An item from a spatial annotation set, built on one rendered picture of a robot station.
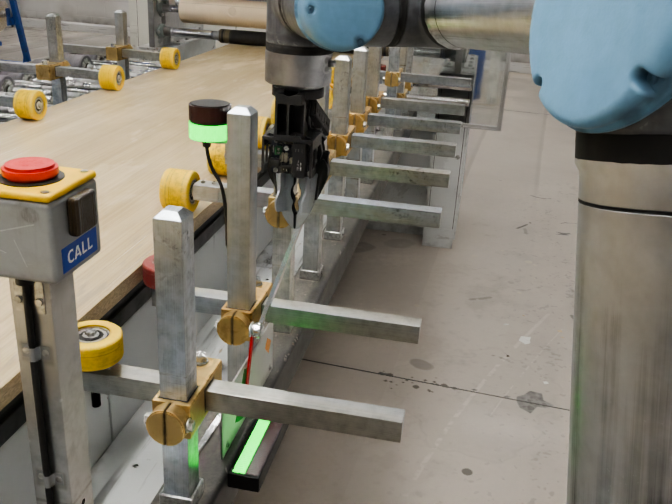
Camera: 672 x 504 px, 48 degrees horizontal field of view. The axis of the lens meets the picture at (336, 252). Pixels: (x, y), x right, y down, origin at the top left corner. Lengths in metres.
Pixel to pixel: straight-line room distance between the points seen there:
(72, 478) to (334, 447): 1.65
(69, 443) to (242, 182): 0.51
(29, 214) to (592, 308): 0.39
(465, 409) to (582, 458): 2.13
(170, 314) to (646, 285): 0.63
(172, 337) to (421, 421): 1.63
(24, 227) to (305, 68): 0.52
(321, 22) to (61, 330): 0.44
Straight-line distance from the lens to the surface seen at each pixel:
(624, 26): 0.35
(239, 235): 1.11
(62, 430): 0.68
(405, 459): 2.30
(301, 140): 1.01
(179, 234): 0.85
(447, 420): 2.49
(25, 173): 0.59
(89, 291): 1.17
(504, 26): 0.75
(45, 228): 0.58
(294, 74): 1.00
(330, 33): 0.87
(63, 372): 0.66
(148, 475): 1.24
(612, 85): 0.35
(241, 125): 1.06
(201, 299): 1.22
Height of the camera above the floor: 1.40
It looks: 23 degrees down
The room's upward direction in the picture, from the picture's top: 3 degrees clockwise
